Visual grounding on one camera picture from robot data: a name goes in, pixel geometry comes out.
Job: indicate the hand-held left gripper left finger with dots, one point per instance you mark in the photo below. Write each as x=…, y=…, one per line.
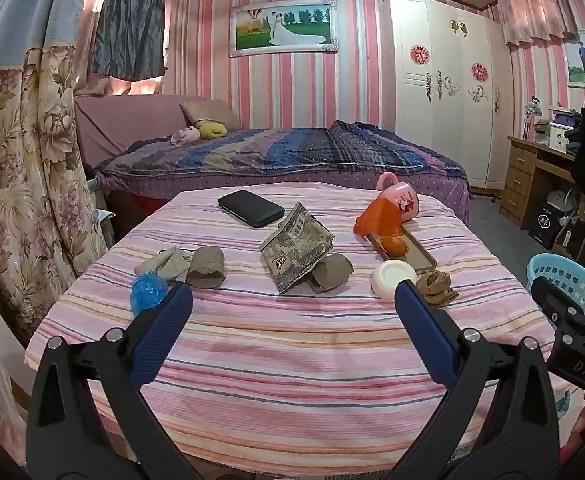
x=160, y=332

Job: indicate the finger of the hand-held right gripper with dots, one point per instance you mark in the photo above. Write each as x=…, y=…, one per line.
x=557, y=297

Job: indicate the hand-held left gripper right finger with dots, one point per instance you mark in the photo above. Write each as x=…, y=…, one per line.
x=425, y=332

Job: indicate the light blue plastic basket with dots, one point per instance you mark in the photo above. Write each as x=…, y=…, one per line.
x=552, y=262

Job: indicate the blue plastic wrapper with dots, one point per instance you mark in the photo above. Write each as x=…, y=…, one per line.
x=147, y=292

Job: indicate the brown paper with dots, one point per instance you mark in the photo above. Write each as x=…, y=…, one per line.
x=437, y=287

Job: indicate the white round lid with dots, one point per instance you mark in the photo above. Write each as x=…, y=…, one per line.
x=390, y=277

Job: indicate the grey paper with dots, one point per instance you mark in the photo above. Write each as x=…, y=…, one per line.
x=165, y=262

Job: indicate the brown cardboard tube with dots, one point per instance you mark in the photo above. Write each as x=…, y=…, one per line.
x=335, y=270
x=206, y=265

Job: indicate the large orange peel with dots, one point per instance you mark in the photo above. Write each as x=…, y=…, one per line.
x=394, y=246

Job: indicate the orange plastic bag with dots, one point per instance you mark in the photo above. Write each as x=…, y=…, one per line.
x=380, y=215

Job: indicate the printed snack packet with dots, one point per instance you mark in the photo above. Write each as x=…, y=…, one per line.
x=297, y=250

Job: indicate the black box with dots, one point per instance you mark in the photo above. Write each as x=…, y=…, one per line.
x=546, y=225

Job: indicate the white fan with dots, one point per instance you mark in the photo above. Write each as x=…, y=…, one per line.
x=557, y=202

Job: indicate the beige phone case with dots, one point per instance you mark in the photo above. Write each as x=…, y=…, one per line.
x=420, y=255

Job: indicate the wooden desk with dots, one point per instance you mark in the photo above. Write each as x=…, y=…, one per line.
x=519, y=175

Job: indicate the pink striped tablecloth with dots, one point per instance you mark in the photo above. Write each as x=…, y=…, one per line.
x=282, y=360

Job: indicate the pink pig mug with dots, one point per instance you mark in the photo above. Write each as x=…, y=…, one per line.
x=405, y=200

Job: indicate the white storage box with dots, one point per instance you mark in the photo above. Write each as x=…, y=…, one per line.
x=558, y=136

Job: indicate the black zip case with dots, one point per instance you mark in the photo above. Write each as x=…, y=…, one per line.
x=250, y=207

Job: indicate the desk lamp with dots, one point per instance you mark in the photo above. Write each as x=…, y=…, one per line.
x=533, y=107

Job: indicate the pink plush toy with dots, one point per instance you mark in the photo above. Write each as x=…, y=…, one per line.
x=185, y=136

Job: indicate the small framed photo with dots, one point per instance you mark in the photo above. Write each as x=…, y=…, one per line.
x=578, y=60

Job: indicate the white wardrobe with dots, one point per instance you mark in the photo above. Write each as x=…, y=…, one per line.
x=437, y=125

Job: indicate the yellow plush toy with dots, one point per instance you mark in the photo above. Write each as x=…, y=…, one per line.
x=211, y=131

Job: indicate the purple bed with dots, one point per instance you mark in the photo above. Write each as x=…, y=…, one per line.
x=122, y=120

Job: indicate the striped purple quilt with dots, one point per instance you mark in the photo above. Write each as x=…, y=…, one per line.
x=282, y=152

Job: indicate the floral and blue curtain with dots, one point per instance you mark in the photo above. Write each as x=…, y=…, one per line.
x=22, y=160

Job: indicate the red round paper decoration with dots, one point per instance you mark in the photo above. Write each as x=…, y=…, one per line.
x=421, y=55
x=480, y=71

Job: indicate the beige pillow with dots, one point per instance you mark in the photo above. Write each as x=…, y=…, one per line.
x=212, y=110

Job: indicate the pink curtain valance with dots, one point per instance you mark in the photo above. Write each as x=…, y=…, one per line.
x=537, y=10

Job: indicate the dark grey hanging cloth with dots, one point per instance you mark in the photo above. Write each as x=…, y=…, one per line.
x=127, y=20

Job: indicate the large framed wedding photo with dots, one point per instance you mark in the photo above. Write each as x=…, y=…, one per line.
x=285, y=27

